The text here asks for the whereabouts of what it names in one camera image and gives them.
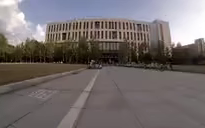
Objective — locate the large pale curved building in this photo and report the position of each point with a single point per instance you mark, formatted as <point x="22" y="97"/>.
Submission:
<point x="106" y="33"/>

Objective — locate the row of trees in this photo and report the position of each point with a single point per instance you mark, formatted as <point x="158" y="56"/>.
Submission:
<point x="143" y="55"/>
<point x="33" y="51"/>

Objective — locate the grey paved slab road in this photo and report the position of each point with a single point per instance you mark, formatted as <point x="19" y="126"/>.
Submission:
<point x="130" y="96"/>

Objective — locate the pale stone strip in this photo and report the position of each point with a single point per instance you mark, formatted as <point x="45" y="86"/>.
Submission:
<point x="79" y="103"/>

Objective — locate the square manhole cover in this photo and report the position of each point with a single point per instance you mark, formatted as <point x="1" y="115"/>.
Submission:
<point x="41" y="94"/>

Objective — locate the dry grass lawn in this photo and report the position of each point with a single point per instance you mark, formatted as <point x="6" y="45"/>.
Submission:
<point x="196" y="68"/>
<point x="23" y="71"/>

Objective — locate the grey stone kerb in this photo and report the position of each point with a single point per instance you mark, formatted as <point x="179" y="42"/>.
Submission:
<point x="23" y="83"/>

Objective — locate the dark hedge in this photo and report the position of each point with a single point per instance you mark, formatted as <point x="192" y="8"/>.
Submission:
<point x="193" y="60"/>

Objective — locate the low pale building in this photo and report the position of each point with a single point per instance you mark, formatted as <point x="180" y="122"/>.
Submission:
<point x="203" y="48"/>

